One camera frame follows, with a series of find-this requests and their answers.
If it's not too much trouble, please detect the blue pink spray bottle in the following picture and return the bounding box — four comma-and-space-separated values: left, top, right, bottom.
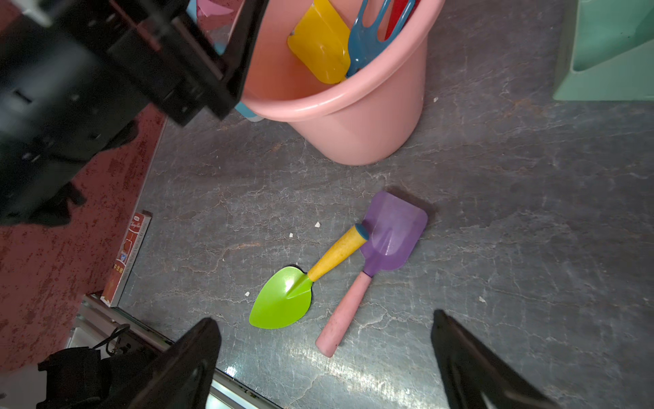
187, 1, 263, 123

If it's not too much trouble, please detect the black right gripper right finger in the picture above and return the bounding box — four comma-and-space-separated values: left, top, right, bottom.
431, 309, 557, 408

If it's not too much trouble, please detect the red toy shovel wooden handle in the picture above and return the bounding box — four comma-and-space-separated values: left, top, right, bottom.
385, 0, 420, 40

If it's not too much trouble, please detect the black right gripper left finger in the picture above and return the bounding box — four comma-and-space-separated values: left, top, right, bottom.
99, 318, 221, 408

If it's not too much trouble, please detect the green toy trowel yellow handle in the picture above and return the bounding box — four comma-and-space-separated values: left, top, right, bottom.
249, 223, 370, 330

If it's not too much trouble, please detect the green plastic file organizer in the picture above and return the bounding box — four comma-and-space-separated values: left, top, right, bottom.
553, 0, 653, 102

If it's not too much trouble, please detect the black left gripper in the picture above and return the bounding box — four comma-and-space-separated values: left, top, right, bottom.
1, 0, 268, 227

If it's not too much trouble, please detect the blue toy rake yellow handle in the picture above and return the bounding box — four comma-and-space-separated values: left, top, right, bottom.
346, 0, 399, 78

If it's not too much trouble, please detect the yellow toy shovel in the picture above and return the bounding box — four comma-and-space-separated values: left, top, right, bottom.
287, 0, 351, 85

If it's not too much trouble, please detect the pink plastic bucket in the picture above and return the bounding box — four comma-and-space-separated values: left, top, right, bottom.
241, 1, 445, 165

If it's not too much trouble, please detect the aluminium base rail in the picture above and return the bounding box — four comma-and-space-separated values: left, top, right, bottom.
48, 295, 276, 408

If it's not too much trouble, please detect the purple toy shovel pink handle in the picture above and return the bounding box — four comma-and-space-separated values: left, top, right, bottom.
315, 192, 429, 358

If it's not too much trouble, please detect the small red card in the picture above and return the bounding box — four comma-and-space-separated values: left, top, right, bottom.
100, 211, 153, 308

